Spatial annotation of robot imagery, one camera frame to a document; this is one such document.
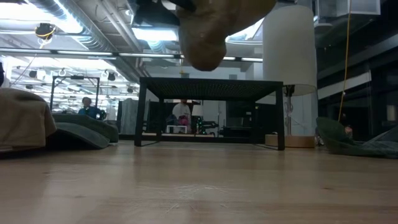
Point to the black cabinet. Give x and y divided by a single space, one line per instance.
239 119

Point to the person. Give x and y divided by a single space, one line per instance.
181 110
90 111

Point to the white shade lamp, wooden base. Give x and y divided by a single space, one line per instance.
289 46

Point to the grey curtain partition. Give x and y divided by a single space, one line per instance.
129 116

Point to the long linear ceiling light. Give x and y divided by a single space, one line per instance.
93 53

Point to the silver ventilation duct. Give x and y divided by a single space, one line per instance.
84 28

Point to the black aluminium table frame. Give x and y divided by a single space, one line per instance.
202 139

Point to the small white table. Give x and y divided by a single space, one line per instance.
177 126

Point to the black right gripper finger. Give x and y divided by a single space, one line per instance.
186 4

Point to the black perforated metal stand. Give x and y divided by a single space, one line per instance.
211 88

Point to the black rectangular rig frame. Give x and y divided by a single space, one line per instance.
76 77

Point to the dark green baseball cap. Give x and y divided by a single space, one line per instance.
334 137
90 124

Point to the beige baseball cap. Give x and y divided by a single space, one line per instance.
202 40
21 121

